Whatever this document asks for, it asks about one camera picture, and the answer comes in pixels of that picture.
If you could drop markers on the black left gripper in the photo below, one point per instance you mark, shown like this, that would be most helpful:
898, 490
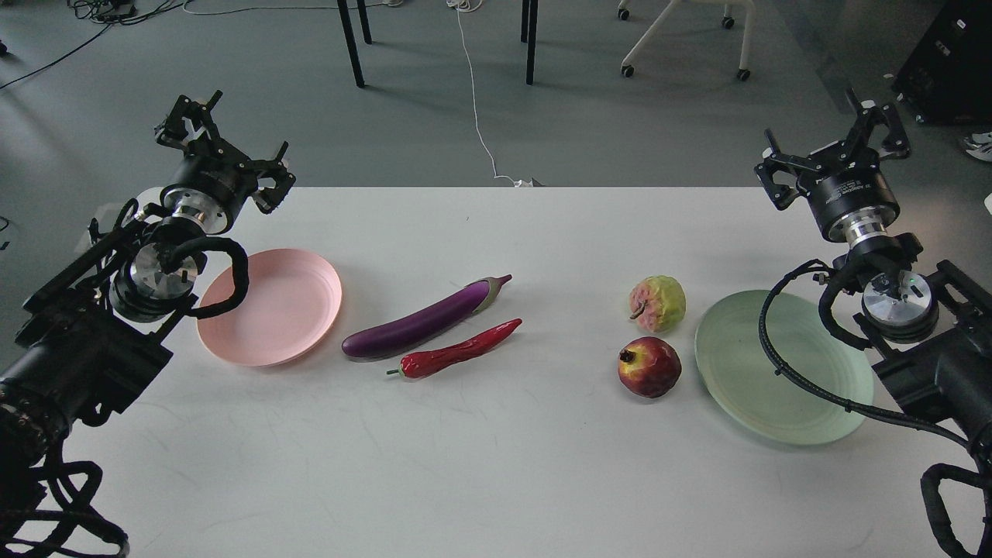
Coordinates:
212, 184

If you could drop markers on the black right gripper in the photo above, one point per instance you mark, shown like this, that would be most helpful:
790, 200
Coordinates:
849, 194

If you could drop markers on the purple eggplant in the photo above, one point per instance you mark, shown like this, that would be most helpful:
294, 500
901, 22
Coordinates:
392, 338

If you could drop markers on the red pomegranate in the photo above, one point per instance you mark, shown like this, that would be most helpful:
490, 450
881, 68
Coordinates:
649, 367

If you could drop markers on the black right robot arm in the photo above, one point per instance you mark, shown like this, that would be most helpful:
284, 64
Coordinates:
931, 331

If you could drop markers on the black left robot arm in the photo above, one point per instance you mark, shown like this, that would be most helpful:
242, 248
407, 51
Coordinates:
94, 340

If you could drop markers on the black equipment case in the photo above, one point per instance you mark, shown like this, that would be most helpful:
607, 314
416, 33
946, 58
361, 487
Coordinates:
946, 80

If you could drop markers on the white shoe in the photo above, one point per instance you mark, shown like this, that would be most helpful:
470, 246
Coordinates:
977, 145

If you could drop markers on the pink plate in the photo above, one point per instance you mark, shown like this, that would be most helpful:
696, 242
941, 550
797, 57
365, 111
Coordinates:
292, 302

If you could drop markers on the red chili pepper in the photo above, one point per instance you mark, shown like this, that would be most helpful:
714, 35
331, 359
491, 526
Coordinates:
420, 365

